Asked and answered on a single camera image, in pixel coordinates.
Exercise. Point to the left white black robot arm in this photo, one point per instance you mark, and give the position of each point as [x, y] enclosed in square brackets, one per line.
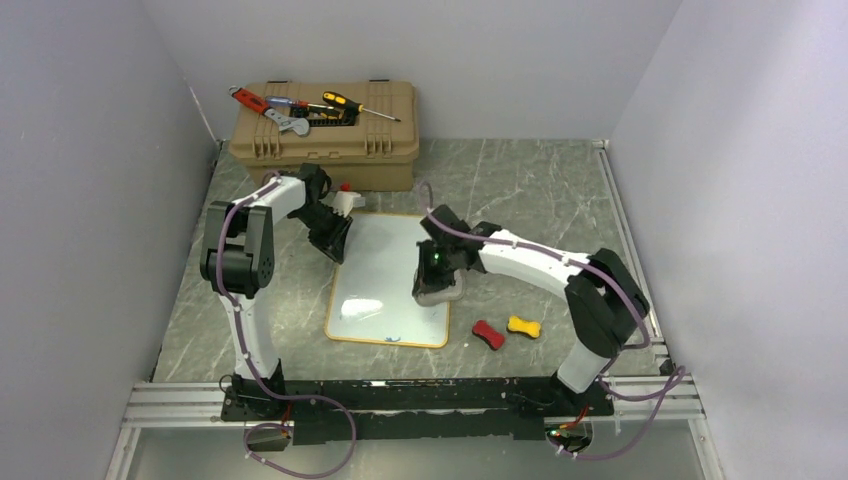
[238, 260]

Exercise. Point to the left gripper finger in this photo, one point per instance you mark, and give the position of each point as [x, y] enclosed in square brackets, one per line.
[326, 246]
[340, 237]

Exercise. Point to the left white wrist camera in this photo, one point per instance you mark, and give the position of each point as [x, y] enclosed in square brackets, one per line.
[344, 202]

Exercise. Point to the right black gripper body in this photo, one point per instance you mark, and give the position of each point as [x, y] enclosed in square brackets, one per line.
[436, 270]

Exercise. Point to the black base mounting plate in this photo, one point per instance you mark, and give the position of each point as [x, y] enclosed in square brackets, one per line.
[332, 410]

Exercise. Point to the red bone shaped eraser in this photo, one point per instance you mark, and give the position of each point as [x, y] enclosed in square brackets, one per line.
[483, 330]

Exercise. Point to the blue red small screwdriver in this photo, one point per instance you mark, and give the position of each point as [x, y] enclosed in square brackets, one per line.
[282, 101]

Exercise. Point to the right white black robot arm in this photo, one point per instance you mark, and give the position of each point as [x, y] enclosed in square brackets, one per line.
[606, 306]

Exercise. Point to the tan plastic toolbox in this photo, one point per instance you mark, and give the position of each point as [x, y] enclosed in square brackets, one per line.
[373, 150]

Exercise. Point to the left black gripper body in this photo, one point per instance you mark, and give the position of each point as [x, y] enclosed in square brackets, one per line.
[322, 222]

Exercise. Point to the yellow black screwdriver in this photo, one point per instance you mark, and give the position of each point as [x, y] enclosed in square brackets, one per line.
[342, 102]

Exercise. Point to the yellow bone shaped eraser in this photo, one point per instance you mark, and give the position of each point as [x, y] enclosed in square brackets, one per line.
[529, 328]

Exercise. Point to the aluminium extrusion rail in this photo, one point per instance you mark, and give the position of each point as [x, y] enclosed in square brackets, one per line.
[191, 405]

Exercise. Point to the yellow framed whiteboard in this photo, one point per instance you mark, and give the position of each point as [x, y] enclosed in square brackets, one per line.
[371, 299]

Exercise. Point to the red handled adjustable wrench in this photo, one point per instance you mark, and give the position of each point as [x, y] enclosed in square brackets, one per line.
[298, 126]

